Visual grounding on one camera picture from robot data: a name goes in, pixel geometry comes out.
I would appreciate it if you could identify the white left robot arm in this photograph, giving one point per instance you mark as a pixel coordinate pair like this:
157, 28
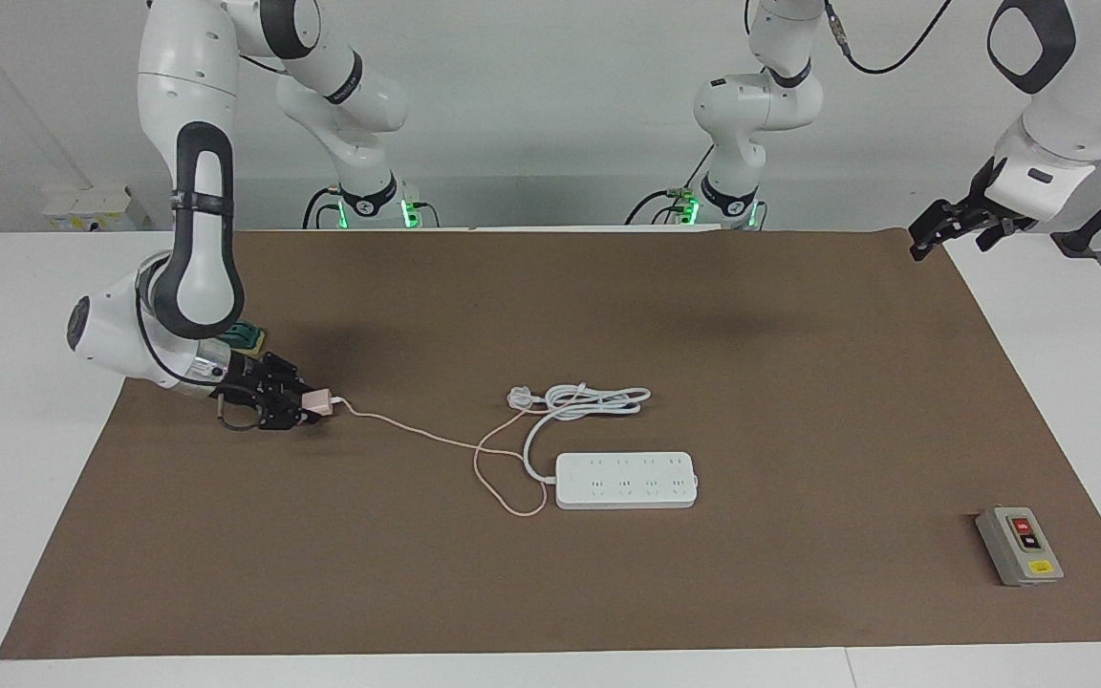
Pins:
1076, 105

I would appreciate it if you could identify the brown table mat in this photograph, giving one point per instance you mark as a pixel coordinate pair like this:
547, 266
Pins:
608, 592

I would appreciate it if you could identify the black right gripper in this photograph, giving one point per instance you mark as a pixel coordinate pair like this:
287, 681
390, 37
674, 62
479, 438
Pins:
249, 387

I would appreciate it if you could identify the white power strip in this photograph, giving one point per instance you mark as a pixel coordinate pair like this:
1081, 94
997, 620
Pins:
627, 481

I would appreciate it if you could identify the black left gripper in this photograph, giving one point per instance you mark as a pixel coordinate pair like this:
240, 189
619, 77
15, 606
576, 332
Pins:
990, 205

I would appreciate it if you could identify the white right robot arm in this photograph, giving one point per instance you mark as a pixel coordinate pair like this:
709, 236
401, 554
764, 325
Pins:
197, 76

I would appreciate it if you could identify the white wall box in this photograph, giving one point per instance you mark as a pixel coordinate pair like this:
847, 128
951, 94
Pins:
92, 205

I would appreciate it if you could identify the grey on-off switch box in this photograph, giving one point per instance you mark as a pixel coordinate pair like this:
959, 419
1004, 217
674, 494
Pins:
1019, 545

